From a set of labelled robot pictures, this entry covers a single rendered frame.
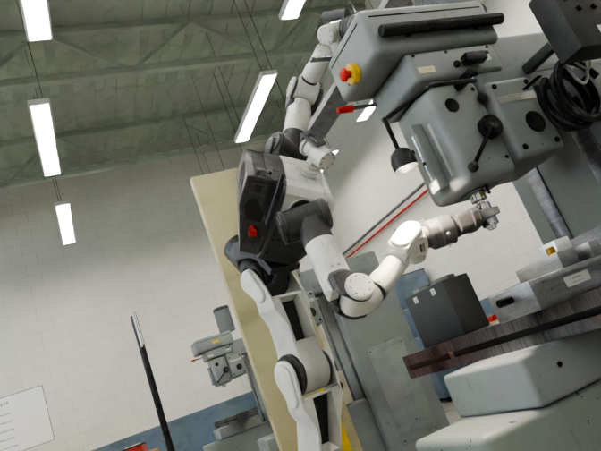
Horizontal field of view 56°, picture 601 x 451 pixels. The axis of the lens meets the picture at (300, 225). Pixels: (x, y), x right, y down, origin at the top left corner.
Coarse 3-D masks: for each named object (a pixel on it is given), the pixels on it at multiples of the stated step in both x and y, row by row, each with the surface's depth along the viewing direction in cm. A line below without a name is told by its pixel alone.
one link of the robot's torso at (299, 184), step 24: (240, 168) 184; (264, 168) 175; (288, 168) 180; (240, 192) 174; (264, 192) 171; (288, 192) 169; (312, 192) 171; (240, 216) 174; (264, 216) 175; (240, 240) 179; (264, 240) 180
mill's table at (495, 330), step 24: (600, 288) 121; (552, 312) 134; (576, 312) 128; (600, 312) 122; (480, 336) 160; (504, 336) 150; (528, 336) 143; (552, 336) 136; (408, 360) 198; (432, 360) 184; (456, 360) 172; (480, 360) 162
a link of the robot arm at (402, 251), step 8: (408, 224) 160; (416, 224) 159; (400, 232) 158; (408, 232) 157; (416, 232) 157; (392, 240) 157; (400, 240) 156; (408, 240) 155; (416, 240) 157; (392, 248) 156; (400, 248) 154; (408, 248) 154; (392, 256) 155; (400, 256) 154; (408, 256) 155; (408, 264) 156
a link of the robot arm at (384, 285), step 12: (384, 264) 154; (396, 264) 154; (372, 276) 151; (384, 276) 150; (396, 276) 153; (384, 288) 149; (348, 300) 146; (372, 300) 146; (348, 312) 150; (360, 312) 150
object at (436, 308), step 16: (432, 288) 189; (448, 288) 184; (464, 288) 187; (416, 304) 197; (432, 304) 190; (448, 304) 184; (464, 304) 184; (480, 304) 187; (416, 320) 199; (432, 320) 192; (448, 320) 185; (464, 320) 182; (480, 320) 184; (432, 336) 193; (448, 336) 186
